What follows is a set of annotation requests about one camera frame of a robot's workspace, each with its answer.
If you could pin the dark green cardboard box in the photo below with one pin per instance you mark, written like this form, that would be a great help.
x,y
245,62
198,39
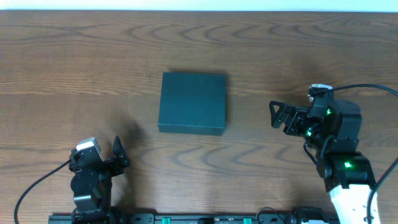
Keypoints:
x,y
193,103

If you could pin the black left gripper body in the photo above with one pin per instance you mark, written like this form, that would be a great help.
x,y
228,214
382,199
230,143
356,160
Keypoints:
x,y
104,163

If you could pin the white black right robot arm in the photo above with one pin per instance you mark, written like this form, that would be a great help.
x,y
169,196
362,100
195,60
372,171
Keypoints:
x,y
331,129

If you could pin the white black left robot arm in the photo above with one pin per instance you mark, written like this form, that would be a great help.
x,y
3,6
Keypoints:
x,y
92,182

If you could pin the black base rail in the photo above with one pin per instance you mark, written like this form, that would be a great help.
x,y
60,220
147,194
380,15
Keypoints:
x,y
265,215

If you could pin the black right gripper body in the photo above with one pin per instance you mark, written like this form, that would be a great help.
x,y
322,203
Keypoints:
x,y
296,121

